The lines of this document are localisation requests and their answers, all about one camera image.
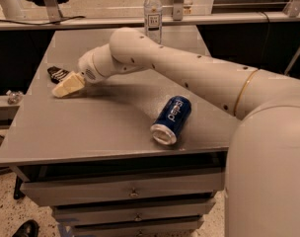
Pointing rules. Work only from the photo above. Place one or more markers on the clear plastic water bottle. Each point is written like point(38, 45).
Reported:
point(153, 11)

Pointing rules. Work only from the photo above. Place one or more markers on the grey drawer cabinet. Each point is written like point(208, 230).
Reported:
point(92, 159)

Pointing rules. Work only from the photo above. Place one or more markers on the black shoe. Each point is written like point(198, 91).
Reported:
point(28, 229)

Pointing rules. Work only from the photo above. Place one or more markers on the small clear glass object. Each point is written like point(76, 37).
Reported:
point(14, 97)

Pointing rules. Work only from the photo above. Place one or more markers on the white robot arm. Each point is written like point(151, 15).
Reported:
point(262, 180)

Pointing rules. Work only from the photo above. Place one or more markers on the grey metal rail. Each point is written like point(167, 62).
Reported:
point(81, 22)

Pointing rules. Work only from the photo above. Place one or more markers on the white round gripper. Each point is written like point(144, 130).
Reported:
point(87, 66)

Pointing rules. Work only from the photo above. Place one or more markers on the grey metal bracket post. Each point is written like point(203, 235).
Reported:
point(178, 9)

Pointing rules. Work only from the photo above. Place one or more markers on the blue pepsi can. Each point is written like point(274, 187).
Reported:
point(170, 122)

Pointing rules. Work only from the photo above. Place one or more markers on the black rxbar chocolate wrapper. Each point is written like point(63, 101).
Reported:
point(57, 74)

